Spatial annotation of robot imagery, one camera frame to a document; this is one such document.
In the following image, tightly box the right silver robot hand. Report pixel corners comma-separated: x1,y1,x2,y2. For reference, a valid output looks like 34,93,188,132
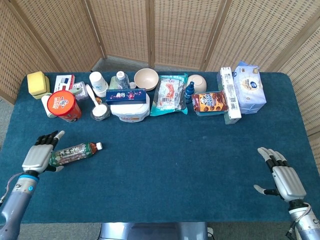
253,146,308,203

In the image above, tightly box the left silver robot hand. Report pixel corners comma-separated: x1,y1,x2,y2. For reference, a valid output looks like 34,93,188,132
21,129,66,175

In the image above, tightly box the green tea bottle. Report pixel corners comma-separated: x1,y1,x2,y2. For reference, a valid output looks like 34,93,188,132
49,141,104,167

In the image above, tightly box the red instant noodle cup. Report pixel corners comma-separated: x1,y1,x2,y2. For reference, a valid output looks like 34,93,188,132
47,90,83,124

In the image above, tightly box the yellow sponge block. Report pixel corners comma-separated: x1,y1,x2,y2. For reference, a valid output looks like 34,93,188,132
26,71,51,100

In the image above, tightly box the small jar white lid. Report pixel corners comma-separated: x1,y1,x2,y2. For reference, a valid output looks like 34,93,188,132
90,102,112,122

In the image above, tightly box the white red blue carton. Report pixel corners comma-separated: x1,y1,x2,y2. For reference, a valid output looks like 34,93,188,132
53,74,76,94

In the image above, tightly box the small clear plastic box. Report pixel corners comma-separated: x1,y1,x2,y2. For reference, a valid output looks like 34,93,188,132
73,81,90,102

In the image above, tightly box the pale green box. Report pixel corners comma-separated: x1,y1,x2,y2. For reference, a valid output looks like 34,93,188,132
216,74,241,126

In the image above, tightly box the white plastic spoon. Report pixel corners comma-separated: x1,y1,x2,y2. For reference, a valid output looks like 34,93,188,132
85,84,100,106

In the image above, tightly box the stack of white paper cups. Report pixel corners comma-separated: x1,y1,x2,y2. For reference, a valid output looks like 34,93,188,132
89,71,109,99

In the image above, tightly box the white blue tissue pack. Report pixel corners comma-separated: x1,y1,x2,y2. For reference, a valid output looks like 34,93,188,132
232,60,268,115

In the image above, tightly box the clear glass food container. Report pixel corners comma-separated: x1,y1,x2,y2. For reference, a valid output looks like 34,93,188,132
194,107,228,118

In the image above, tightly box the white wet wipes tub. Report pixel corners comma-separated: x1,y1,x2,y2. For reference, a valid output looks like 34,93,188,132
109,93,151,124

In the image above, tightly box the long white carton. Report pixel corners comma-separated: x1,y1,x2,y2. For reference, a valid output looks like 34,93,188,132
219,66,243,120

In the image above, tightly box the long dark blue box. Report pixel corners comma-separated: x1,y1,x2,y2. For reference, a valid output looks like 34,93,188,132
105,88,147,106

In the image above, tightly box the brown cookie packet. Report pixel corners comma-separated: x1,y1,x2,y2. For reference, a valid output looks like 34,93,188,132
191,90,230,113

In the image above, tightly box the clear water bottle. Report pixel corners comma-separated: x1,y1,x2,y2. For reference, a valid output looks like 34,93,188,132
108,70,131,91

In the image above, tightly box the dark blue table cloth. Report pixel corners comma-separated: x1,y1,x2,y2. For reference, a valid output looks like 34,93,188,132
0,71,320,225

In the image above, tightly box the beige bowl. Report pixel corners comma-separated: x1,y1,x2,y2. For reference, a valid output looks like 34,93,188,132
186,74,208,93
133,68,160,92

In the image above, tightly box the blue spray bottle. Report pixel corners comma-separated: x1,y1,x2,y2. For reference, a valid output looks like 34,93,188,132
184,80,196,105

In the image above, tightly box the silver robot torso base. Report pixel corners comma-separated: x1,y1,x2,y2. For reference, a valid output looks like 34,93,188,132
99,221,209,240

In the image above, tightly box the teal snack packet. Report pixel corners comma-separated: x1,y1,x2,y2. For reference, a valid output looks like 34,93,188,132
149,72,189,117

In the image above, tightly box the woven rattan folding screen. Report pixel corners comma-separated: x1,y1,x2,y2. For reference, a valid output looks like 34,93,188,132
0,0,320,173

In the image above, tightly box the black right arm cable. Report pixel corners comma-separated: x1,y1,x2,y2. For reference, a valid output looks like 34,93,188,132
285,202,312,238

